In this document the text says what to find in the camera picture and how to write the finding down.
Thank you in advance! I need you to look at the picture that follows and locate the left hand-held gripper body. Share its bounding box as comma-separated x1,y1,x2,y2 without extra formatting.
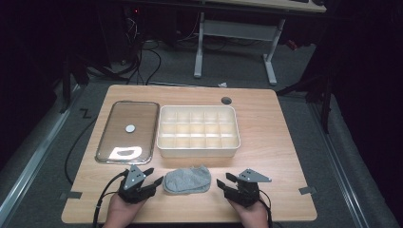
117,163,156,204

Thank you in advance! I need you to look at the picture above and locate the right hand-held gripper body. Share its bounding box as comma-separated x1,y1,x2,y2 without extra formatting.
225,168,273,208

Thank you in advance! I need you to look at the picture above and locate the gray sock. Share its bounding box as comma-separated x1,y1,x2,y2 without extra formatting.
163,164,212,195

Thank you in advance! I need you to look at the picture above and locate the person's right hand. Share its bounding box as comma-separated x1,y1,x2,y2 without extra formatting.
228,199,270,228

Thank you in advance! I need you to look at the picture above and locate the person's left hand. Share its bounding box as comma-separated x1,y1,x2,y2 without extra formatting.
103,193,146,228

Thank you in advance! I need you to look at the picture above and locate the transparent plastic box lid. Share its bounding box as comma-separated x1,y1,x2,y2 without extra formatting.
95,100,161,165

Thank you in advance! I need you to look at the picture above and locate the white divided storage box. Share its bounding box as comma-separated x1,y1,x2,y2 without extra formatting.
156,104,241,159

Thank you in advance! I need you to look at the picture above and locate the gray tape piece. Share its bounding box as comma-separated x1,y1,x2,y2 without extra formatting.
60,191,84,200
298,185,317,196

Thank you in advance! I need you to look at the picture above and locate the black metal stand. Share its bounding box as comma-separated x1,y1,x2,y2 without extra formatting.
275,72,336,134
58,53,91,114

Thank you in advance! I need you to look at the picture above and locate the white-framed desk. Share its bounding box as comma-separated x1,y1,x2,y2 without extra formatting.
193,0,328,86

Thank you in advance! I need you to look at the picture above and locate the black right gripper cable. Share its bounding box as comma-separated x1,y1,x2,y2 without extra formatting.
258,189,274,228

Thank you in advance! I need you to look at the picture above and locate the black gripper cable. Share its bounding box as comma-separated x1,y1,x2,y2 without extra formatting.
92,170,127,228
258,189,274,228

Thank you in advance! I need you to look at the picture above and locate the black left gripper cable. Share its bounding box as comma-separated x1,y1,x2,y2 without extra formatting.
92,170,127,228

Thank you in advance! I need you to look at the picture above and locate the black floor cable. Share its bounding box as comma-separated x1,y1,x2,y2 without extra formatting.
64,116,99,185

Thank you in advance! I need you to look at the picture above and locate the metal floor rail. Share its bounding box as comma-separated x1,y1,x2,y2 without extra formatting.
0,84,82,222
308,103,370,228

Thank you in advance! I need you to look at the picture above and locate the bundle of black cables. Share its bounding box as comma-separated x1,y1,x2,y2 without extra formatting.
122,12,163,86

